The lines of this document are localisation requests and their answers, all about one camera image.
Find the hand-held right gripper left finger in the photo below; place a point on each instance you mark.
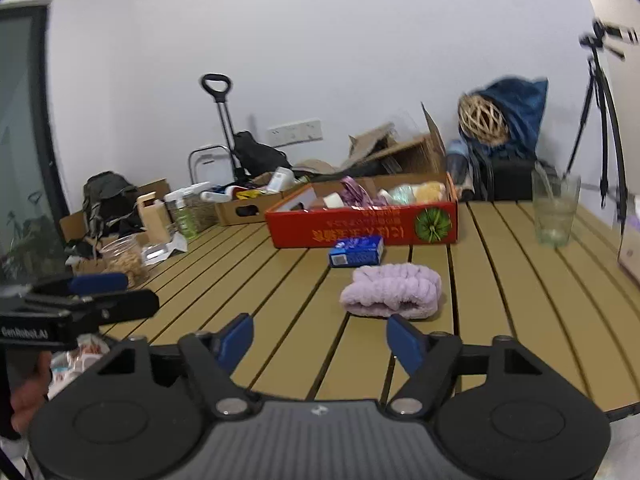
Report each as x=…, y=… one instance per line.
x=237, y=340

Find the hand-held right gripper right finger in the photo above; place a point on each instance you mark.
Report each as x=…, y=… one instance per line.
x=404, y=342

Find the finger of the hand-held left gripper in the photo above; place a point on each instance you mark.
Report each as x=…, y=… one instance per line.
x=125, y=305
x=100, y=283

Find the lilac fluffy headband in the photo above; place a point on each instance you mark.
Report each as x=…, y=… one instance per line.
x=392, y=290

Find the red cardboard box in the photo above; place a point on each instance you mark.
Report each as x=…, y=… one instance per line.
x=360, y=225

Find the mint green soft item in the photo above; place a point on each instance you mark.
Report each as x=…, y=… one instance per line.
x=406, y=194

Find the person's left hand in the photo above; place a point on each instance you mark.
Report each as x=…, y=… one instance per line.
x=30, y=400

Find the glass jar of nuts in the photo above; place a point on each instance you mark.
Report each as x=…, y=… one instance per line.
x=127, y=262

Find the white snack packets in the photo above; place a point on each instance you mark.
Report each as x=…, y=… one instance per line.
x=80, y=365

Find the crumpled white plastic wrapper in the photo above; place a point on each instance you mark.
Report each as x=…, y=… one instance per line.
x=165, y=250

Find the green potted plant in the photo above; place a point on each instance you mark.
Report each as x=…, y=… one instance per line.
x=30, y=245

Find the dark backpack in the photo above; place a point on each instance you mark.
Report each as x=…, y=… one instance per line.
x=110, y=200

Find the wooden box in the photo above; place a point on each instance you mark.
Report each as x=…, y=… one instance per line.
x=154, y=217

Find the blue tissue packet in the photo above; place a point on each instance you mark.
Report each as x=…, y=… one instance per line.
x=356, y=251

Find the green spray bottle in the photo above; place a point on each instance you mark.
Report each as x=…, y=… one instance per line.
x=185, y=217

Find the small brown cardboard box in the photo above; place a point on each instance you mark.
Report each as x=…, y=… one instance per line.
x=250, y=207

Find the white bottle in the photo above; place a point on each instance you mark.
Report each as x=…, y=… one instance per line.
x=280, y=180

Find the dark framed glass door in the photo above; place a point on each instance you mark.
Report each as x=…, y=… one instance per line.
x=25, y=135

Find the black bag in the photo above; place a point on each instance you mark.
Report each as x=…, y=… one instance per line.
x=260, y=155

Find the large brown cardboard box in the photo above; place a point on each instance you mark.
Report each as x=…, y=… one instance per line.
x=400, y=150

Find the black case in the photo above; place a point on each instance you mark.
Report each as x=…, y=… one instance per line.
x=510, y=177

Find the clear drinking glass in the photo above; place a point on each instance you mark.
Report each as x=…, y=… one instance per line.
x=555, y=207

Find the woven rattan ball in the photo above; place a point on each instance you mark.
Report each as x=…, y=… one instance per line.
x=482, y=117

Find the white box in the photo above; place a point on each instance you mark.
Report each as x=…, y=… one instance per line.
x=631, y=250

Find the blue fabric bag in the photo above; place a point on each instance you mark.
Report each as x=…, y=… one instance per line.
x=520, y=110

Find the black tripod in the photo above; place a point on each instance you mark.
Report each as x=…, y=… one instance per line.
x=602, y=120

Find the white wall socket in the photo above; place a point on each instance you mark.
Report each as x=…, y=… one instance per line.
x=294, y=131

